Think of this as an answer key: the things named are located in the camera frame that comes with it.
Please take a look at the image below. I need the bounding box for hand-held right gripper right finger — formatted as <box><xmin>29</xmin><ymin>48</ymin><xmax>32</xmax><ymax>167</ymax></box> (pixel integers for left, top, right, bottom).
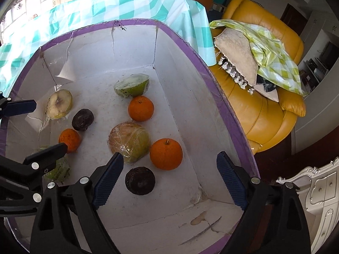
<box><xmin>216</xmin><ymin>151</ymin><xmax>311</xmax><ymax>254</ymax></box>

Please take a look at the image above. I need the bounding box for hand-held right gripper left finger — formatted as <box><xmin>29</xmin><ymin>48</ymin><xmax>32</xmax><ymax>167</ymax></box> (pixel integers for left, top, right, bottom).
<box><xmin>29</xmin><ymin>152</ymin><xmax>125</xmax><ymax>254</ymax></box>

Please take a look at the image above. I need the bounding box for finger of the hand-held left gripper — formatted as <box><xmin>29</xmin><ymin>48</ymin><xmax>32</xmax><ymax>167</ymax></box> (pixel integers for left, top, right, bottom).
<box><xmin>0</xmin><ymin>91</ymin><xmax>37</xmax><ymax>117</ymax></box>
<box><xmin>0</xmin><ymin>142</ymin><xmax>69</xmax><ymax>216</ymax></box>

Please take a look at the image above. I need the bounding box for green apple half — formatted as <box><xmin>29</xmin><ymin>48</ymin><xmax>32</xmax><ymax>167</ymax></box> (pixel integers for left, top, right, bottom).
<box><xmin>108</xmin><ymin>122</ymin><xmax>151</xmax><ymax>164</ymax></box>
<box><xmin>114</xmin><ymin>74</ymin><xmax>150</xmax><ymax>98</ymax></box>
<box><xmin>32</xmin><ymin>145</ymin><xmax>71</xmax><ymax>182</ymax></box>

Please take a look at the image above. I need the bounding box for orange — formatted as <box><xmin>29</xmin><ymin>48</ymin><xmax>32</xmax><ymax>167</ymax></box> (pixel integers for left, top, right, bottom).
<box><xmin>150</xmin><ymin>138</ymin><xmax>183</xmax><ymax>170</ymax></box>
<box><xmin>58</xmin><ymin>128</ymin><xmax>81</xmax><ymax>154</ymax></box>
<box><xmin>128</xmin><ymin>95</ymin><xmax>154</xmax><ymax>122</ymax></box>

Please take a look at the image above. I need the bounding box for dark wrinkled passion fruit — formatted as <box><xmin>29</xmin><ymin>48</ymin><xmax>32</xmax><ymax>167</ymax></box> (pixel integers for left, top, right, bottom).
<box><xmin>125</xmin><ymin>167</ymin><xmax>156</xmax><ymax>196</ymax></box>
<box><xmin>72</xmin><ymin>108</ymin><xmax>94</xmax><ymax>131</ymax></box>

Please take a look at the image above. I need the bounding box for brown-faced apple half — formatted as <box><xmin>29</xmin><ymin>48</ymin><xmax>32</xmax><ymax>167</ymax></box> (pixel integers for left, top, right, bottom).
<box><xmin>46</xmin><ymin>89</ymin><xmax>73</xmax><ymax>120</ymax></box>

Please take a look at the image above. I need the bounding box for white box with purple rim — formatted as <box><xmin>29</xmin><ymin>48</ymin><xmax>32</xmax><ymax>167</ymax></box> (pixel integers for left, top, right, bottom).
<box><xmin>0</xmin><ymin>19</ymin><xmax>260</xmax><ymax>254</ymax></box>

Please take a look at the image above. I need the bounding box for yellow leather sofa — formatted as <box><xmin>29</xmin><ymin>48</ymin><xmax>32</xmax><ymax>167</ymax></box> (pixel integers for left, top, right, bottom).
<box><xmin>209</xmin><ymin>0</ymin><xmax>306</xmax><ymax>155</ymax></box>

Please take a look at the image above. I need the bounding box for white ornate cabinet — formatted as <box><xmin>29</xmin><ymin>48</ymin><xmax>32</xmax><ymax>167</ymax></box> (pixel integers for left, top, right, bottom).
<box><xmin>276</xmin><ymin>157</ymin><xmax>339</xmax><ymax>254</ymax></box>

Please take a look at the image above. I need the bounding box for dark patterned cushion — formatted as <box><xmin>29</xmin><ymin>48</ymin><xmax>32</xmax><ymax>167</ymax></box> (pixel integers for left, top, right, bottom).
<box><xmin>256</xmin><ymin>75</ymin><xmax>280</xmax><ymax>102</ymax></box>

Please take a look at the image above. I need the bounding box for window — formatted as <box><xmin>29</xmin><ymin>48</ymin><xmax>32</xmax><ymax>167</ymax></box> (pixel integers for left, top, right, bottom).
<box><xmin>0</xmin><ymin>0</ymin><xmax>67</xmax><ymax>43</ymax></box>

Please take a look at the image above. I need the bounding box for teal checkered tablecloth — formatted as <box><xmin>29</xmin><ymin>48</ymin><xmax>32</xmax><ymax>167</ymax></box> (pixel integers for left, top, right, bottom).
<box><xmin>0</xmin><ymin>0</ymin><xmax>216</xmax><ymax>85</ymax></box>

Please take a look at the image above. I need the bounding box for green checkered cloth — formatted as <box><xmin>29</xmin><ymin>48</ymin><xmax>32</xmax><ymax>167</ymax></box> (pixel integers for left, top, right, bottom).
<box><xmin>209</xmin><ymin>19</ymin><xmax>309</xmax><ymax>96</ymax></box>

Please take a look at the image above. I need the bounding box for beige tasselled cushion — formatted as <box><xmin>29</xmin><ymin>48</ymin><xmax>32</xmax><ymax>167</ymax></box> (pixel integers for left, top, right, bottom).
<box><xmin>214</xmin><ymin>28</ymin><xmax>258</xmax><ymax>96</ymax></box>

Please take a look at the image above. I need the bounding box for white shelf unit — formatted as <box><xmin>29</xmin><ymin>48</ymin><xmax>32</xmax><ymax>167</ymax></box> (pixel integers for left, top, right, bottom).
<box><xmin>295</xmin><ymin>11</ymin><xmax>339</xmax><ymax>138</ymax></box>

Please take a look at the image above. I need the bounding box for dark wooden door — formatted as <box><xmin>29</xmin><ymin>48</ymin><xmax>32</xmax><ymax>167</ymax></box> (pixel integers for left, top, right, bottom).
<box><xmin>279</xmin><ymin>4</ymin><xmax>308</xmax><ymax>36</ymax></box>

